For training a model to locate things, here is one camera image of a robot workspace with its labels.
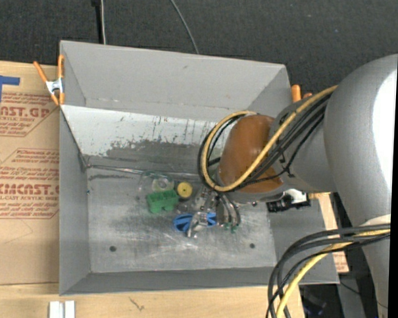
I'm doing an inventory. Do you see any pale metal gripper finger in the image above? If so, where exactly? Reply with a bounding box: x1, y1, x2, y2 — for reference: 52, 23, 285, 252
191, 186, 217, 213
186, 211, 214, 240

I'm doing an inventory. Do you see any clear glass object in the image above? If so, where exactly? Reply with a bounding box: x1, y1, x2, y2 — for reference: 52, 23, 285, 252
137, 169, 177, 196

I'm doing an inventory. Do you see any blue plastic ring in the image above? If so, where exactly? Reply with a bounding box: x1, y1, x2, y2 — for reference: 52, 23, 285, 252
172, 211, 218, 235

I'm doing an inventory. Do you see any black cylinder on white bracket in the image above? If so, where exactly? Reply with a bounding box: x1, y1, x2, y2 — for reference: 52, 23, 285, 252
265, 187, 312, 215

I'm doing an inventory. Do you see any green toy brick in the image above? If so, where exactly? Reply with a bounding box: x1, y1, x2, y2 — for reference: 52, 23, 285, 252
145, 188, 180, 215

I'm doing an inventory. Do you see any yellow round disc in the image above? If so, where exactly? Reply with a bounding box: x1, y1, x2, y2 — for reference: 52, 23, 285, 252
176, 181, 194, 201

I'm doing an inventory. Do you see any brown cardboard board, red print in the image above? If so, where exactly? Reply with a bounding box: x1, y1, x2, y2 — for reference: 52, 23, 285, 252
0, 59, 70, 288

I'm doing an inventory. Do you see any grey metal bin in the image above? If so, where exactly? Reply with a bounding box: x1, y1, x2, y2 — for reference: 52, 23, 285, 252
47, 39, 351, 309

